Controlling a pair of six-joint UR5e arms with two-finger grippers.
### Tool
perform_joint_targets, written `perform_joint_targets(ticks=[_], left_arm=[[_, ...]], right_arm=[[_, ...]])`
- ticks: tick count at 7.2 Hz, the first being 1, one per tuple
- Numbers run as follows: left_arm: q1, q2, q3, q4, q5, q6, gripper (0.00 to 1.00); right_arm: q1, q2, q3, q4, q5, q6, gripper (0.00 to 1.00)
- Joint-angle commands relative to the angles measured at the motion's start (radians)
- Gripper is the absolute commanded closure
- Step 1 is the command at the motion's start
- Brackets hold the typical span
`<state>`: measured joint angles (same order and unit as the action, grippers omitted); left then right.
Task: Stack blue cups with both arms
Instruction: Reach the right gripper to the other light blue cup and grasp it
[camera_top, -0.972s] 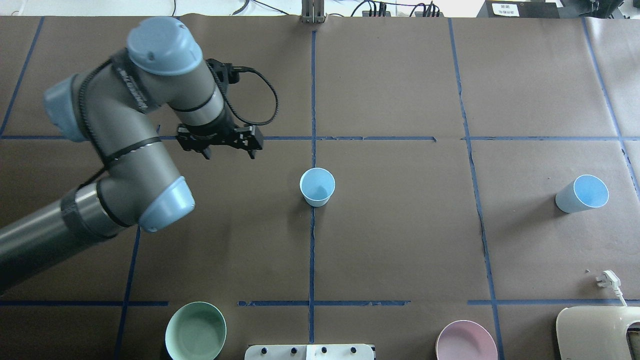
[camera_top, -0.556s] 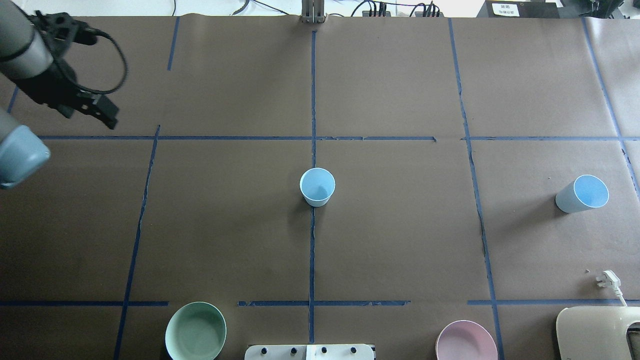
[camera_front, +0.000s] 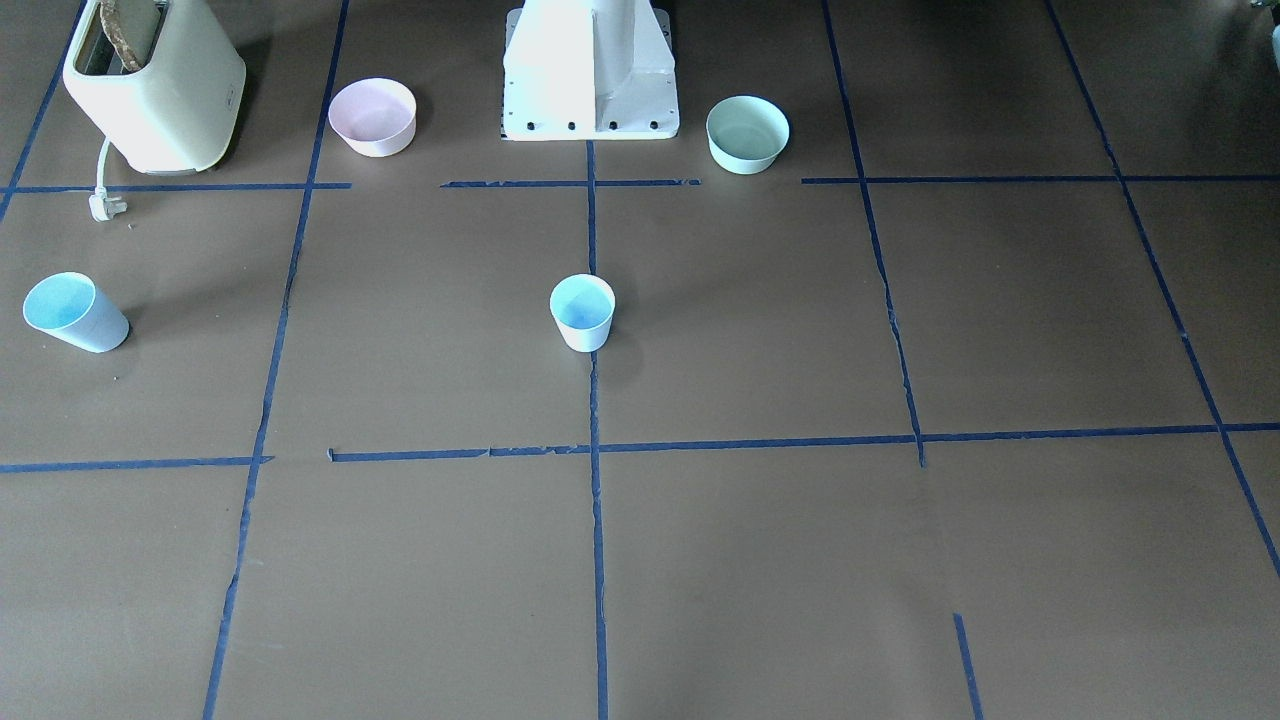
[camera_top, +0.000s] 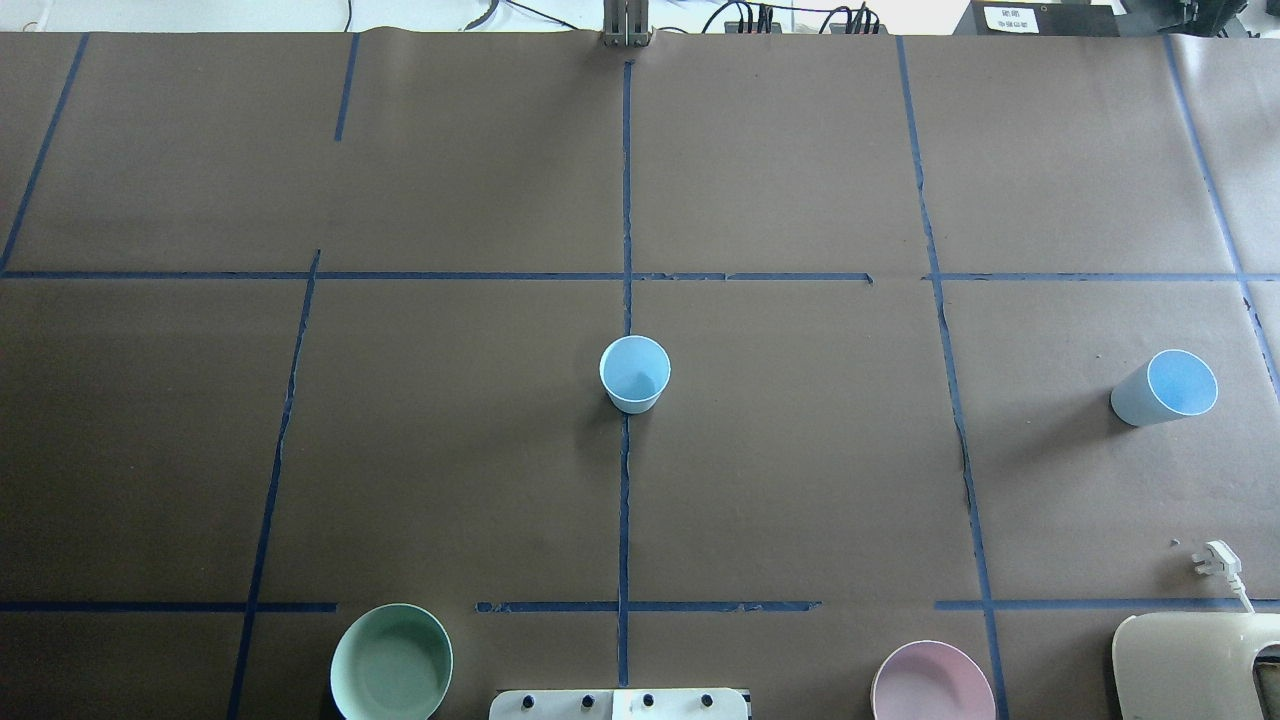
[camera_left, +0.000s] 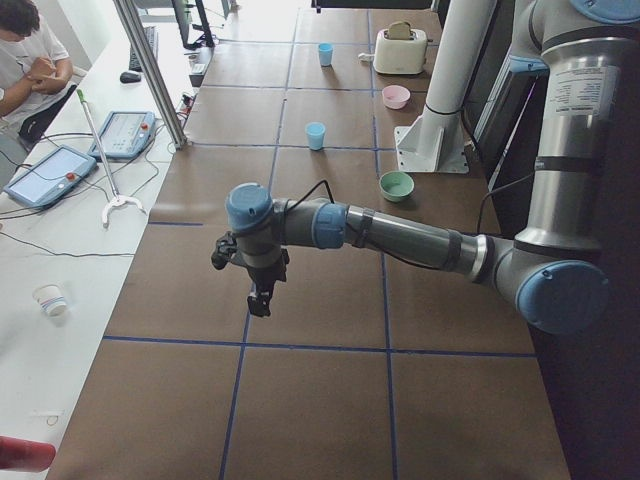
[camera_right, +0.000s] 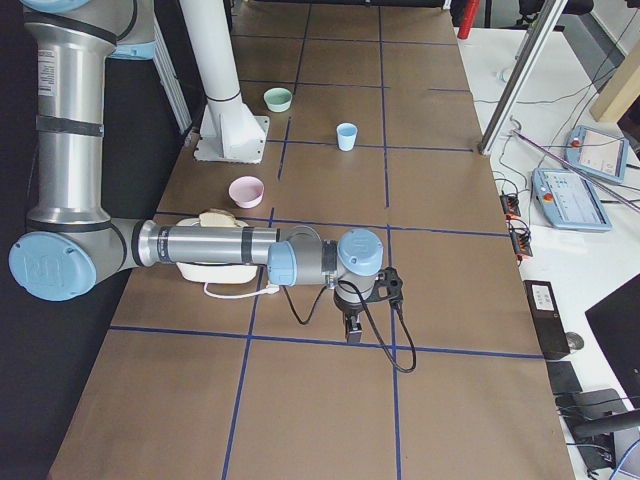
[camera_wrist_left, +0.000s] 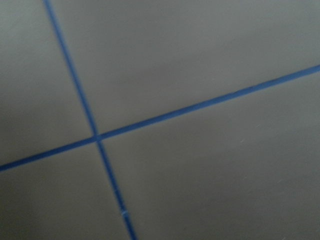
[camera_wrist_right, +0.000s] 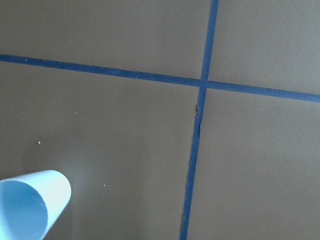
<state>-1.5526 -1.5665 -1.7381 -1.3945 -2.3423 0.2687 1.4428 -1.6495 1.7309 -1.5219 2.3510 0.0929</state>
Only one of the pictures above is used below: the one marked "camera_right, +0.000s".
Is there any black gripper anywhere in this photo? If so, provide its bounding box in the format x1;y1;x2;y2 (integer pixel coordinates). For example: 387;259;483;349
333;283;372;344

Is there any light blue cup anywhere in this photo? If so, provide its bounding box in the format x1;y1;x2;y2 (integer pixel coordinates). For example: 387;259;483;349
336;122;358;152

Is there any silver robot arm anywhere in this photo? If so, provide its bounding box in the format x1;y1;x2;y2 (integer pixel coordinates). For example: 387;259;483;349
9;1;391;344

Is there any cream white toaster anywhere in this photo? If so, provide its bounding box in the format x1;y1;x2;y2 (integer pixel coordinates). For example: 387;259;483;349
177;217;258;284

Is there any pink bowl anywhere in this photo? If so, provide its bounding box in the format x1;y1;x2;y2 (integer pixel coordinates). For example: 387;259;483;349
228;176;265;209

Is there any bread slice in toaster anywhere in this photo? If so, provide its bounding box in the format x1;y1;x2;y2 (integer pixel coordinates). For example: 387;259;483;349
198;209;237;228

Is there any black orange connector strip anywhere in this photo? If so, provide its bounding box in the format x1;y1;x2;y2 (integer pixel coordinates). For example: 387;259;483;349
499;193;533;263

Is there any black box with label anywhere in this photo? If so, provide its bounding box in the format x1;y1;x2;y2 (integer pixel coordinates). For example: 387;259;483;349
523;280;570;360

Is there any mint green bowl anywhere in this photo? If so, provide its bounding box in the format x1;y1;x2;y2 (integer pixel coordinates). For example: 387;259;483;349
263;87;293;113

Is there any near teach pendant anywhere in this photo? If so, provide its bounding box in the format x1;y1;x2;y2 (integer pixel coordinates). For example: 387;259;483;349
532;168;612;232

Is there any teach pendant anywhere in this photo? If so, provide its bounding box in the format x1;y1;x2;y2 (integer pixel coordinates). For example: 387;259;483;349
532;168;612;232
565;125;630;185

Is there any black desk stand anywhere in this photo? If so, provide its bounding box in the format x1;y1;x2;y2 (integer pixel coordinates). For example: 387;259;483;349
546;361;639;455

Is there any black monitor corner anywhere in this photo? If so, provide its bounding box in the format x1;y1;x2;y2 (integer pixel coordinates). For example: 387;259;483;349
586;282;639;407

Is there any far teach pendant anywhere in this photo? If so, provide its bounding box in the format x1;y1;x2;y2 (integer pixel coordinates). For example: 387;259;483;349
565;125;630;185

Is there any red cylinder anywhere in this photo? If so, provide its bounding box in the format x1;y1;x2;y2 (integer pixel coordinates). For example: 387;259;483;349
457;0;480;40

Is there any wooden beam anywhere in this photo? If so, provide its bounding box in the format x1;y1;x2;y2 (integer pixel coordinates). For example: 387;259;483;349
590;43;640;123

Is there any black camera cable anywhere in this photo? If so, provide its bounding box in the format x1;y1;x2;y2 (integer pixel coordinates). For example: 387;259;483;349
282;279;418;373

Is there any white toaster power cord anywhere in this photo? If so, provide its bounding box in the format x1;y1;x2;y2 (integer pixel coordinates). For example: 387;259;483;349
202;281;280;301

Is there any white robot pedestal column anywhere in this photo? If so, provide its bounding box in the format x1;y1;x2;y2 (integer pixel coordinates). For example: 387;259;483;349
180;0;270;164

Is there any aluminium frame post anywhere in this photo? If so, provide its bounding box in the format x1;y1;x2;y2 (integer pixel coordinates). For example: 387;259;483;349
478;0;568;156

